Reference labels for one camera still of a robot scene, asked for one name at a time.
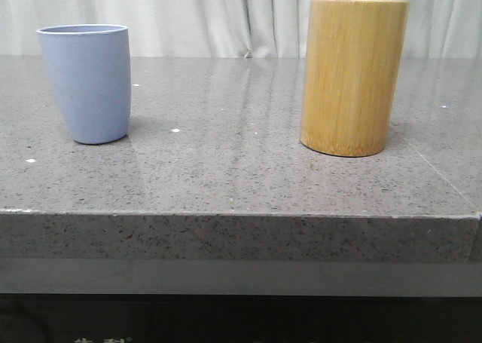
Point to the bamboo cylinder holder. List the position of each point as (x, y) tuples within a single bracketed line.
[(353, 56)]

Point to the blue plastic cup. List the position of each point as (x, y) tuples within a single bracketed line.
[(89, 68)]

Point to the white curtain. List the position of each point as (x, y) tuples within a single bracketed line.
[(232, 28)]

